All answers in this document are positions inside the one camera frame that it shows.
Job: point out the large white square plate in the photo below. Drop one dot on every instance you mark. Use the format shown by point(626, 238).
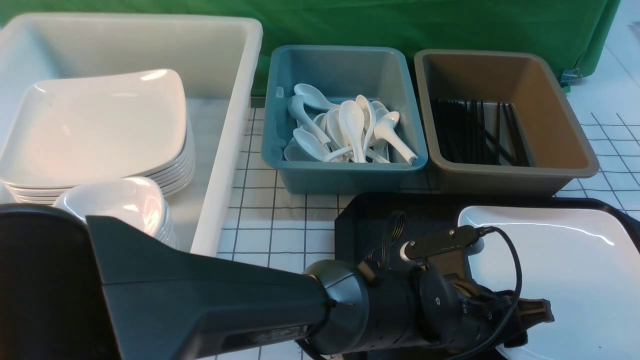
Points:
point(585, 263)

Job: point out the teal plastic bin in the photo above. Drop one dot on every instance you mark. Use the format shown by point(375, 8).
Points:
point(341, 73)

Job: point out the brown plastic bin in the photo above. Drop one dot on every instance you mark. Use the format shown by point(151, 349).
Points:
point(555, 142)

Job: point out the pile of black chopsticks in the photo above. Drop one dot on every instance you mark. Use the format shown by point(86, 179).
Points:
point(478, 133)

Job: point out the checkered white tablecloth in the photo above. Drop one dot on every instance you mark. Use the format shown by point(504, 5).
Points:
point(268, 226)

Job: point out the stack of white square plates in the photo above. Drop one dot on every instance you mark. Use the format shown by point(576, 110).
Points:
point(70, 132)

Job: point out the black plastic tray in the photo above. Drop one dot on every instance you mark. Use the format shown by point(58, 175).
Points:
point(356, 228)

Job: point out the stack of small white dishes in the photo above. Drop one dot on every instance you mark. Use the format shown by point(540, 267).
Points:
point(137, 201)

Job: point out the metal binder clip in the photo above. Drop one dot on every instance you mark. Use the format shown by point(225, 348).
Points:
point(570, 77)

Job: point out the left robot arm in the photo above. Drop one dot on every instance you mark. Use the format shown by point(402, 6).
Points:
point(100, 289)

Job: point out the green cloth backdrop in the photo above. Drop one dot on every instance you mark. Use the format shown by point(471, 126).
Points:
point(567, 34)

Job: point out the pile of white spoons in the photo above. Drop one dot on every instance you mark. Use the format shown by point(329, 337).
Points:
point(356, 131)

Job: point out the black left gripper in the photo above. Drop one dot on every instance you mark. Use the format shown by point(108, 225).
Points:
point(458, 314)

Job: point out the large white plastic tub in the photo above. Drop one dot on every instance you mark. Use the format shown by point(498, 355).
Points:
point(215, 56)

